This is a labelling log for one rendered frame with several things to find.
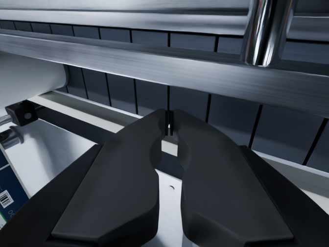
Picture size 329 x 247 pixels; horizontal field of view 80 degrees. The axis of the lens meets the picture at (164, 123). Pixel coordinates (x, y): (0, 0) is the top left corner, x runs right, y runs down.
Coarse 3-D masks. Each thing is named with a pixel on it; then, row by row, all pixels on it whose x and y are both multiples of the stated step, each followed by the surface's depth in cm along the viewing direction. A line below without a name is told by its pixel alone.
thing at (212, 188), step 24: (192, 120) 10; (192, 144) 8; (216, 144) 8; (192, 168) 7; (216, 168) 7; (240, 168) 7; (192, 192) 6; (216, 192) 6; (240, 192) 6; (264, 192) 6; (192, 216) 6; (216, 216) 6; (240, 216) 6; (264, 216) 6; (192, 240) 6; (216, 240) 6; (240, 240) 5; (264, 240) 5; (288, 240) 5
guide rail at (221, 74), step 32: (0, 32) 13; (32, 32) 13; (96, 64) 9; (128, 64) 8; (160, 64) 7; (192, 64) 7; (224, 64) 6; (288, 64) 6; (320, 64) 6; (224, 96) 7; (256, 96) 6; (288, 96) 6; (320, 96) 5
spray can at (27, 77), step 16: (0, 64) 19; (16, 64) 20; (32, 64) 21; (48, 64) 22; (64, 64) 23; (0, 80) 18; (16, 80) 19; (32, 80) 21; (48, 80) 22; (64, 80) 24; (0, 96) 19; (16, 96) 20; (32, 96) 22
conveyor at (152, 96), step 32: (64, 32) 21; (96, 32) 19; (128, 32) 17; (160, 32) 16; (96, 96) 23; (128, 96) 21; (160, 96) 19; (192, 96) 17; (224, 128) 17; (256, 128) 16; (288, 128) 14; (320, 128) 13; (288, 160) 15; (320, 160) 14
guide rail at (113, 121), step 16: (48, 96) 24; (64, 96) 24; (64, 112) 22; (80, 112) 20; (96, 112) 20; (112, 112) 20; (112, 128) 19; (176, 144) 16; (272, 160) 14; (288, 176) 13; (304, 176) 13; (320, 176) 13; (304, 192) 12; (320, 192) 12
